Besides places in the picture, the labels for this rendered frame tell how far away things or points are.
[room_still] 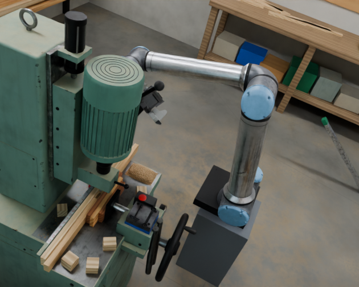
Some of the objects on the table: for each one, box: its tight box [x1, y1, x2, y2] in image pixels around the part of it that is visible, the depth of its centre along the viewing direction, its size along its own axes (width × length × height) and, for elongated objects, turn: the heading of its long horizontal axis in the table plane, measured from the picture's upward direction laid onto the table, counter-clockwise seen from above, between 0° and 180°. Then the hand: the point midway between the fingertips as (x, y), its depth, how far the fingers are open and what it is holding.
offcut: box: [85, 257, 99, 274], centre depth 121 cm, size 4×4×4 cm
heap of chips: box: [125, 162, 158, 186], centre depth 158 cm, size 8×12×3 cm
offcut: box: [61, 251, 79, 272], centre depth 120 cm, size 4×4×4 cm
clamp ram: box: [104, 189, 129, 220], centre depth 137 cm, size 9×8×9 cm
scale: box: [46, 186, 93, 244], centre depth 138 cm, size 50×1×1 cm, turn 146°
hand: (146, 109), depth 125 cm, fingers open, 14 cm apart
